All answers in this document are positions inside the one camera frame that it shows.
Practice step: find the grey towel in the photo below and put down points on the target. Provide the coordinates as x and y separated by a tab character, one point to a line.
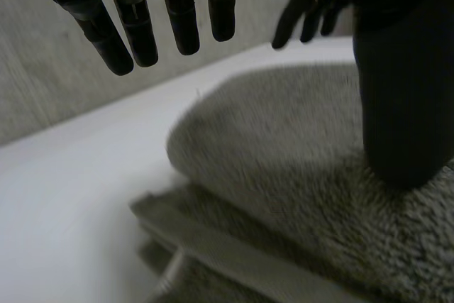
283	147

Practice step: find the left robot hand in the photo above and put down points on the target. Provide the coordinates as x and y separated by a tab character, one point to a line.
401	104

